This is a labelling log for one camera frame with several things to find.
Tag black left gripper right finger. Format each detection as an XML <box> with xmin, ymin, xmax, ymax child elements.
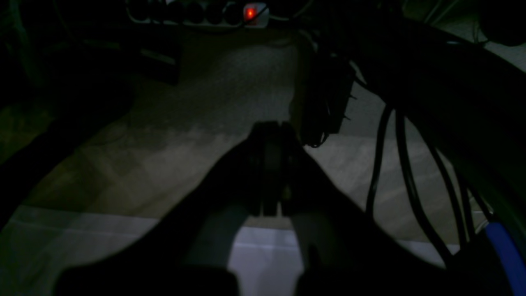
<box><xmin>278</xmin><ymin>123</ymin><xmax>489</xmax><ymax>296</ymax></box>

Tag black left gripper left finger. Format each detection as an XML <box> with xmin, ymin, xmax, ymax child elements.
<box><xmin>58</xmin><ymin>122</ymin><xmax>275</xmax><ymax>296</ymax></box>

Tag white power strip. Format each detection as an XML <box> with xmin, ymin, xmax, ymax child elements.
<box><xmin>125</xmin><ymin>0</ymin><xmax>270</xmax><ymax>28</ymax></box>

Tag black hanging cables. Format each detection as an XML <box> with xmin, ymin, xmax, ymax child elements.
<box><xmin>366</xmin><ymin>105</ymin><xmax>494</xmax><ymax>268</ymax></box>

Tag blue cable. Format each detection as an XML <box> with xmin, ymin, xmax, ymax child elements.
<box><xmin>485</xmin><ymin>222</ymin><xmax>526</xmax><ymax>296</ymax></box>

